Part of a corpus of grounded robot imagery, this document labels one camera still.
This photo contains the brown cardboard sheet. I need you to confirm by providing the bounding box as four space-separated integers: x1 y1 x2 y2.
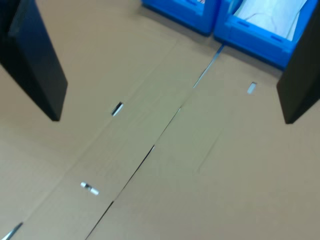
0 0 223 240
84 32 320 240

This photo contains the blue bin with assorted packets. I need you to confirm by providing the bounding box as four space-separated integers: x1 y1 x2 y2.
141 0 221 37

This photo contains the stack of white masks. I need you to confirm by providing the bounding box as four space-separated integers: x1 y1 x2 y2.
233 0 307 42

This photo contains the blue bin with masks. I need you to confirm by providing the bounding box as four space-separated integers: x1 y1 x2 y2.
213 0 305 71

